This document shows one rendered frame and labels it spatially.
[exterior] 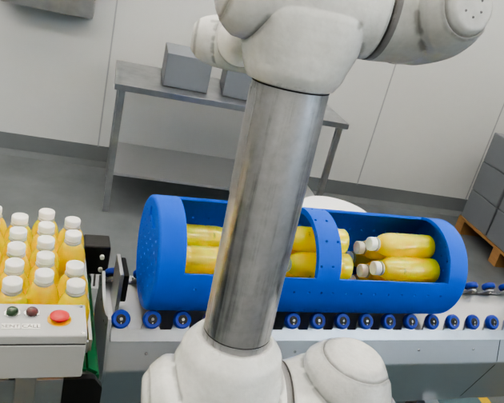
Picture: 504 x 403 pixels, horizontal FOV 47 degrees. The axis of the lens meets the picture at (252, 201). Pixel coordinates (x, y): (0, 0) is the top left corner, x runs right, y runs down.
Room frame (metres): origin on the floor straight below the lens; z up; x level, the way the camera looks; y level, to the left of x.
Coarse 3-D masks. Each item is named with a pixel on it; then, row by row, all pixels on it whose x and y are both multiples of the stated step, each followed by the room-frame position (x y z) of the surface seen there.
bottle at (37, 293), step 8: (32, 288) 1.03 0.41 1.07; (40, 288) 1.03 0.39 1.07; (48, 288) 1.04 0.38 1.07; (56, 288) 1.06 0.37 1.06; (32, 296) 1.02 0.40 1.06; (40, 296) 1.02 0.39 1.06; (48, 296) 1.03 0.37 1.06; (56, 296) 1.05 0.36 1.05; (32, 304) 1.01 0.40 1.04; (40, 304) 1.02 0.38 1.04; (48, 304) 1.02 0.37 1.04; (56, 304) 1.04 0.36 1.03
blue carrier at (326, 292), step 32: (160, 224) 1.19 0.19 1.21; (320, 224) 1.38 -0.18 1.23; (352, 224) 1.61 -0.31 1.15; (384, 224) 1.64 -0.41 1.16; (416, 224) 1.68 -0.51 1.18; (448, 224) 1.58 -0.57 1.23; (160, 256) 1.14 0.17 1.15; (320, 256) 1.31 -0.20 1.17; (448, 256) 1.48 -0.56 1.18; (160, 288) 1.13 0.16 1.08; (192, 288) 1.16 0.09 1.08; (288, 288) 1.25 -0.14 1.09; (320, 288) 1.29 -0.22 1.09; (352, 288) 1.32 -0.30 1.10; (384, 288) 1.36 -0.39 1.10; (416, 288) 1.40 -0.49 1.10; (448, 288) 1.44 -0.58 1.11
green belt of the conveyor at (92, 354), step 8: (88, 280) 1.37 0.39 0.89; (88, 288) 1.33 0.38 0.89; (96, 344) 1.13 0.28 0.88; (88, 352) 1.08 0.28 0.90; (96, 352) 1.10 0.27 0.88; (88, 360) 1.05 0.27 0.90; (96, 360) 1.07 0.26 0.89; (88, 368) 1.02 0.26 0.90; (96, 368) 1.04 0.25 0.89; (96, 376) 1.03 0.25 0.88
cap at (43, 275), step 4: (40, 268) 1.06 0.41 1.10; (44, 268) 1.06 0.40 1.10; (48, 268) 1.07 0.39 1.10; (36, 272) 1.04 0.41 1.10; (40, 272) 1.04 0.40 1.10; (44, 272) 1.05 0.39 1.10; (48, 272) 1.05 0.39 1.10; (52, 272) 1.05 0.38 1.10; (36, 276) 1.03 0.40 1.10; (40, 276) 1.03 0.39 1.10; (44, 276) 1.03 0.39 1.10; (48, 276) 1.04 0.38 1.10; (52, 276) 1.04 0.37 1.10; (36, 280) 1.03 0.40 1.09; (40, 280) 1.03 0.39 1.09; (44, 280) 1.03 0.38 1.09; (48, 280) 1.04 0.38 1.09; (52, 280) 1.05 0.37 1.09
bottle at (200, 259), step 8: (192, 248) 1.24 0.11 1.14; (200, 248) 1.25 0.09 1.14; (208, 248) 1.26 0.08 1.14; (216, 248) 1.27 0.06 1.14; (192, 256) 1.22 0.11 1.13; (200, 256) 1.23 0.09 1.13; (208, 256) 1.24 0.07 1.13; (216, 256) 1.25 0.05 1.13; (192, 264) 1.21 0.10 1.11; (200, 264) 1.22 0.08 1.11; (208, 264) 1.23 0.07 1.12; (192, 272) 1.22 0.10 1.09; (200, 272) 1.23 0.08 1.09; (208, 272) 1.23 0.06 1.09
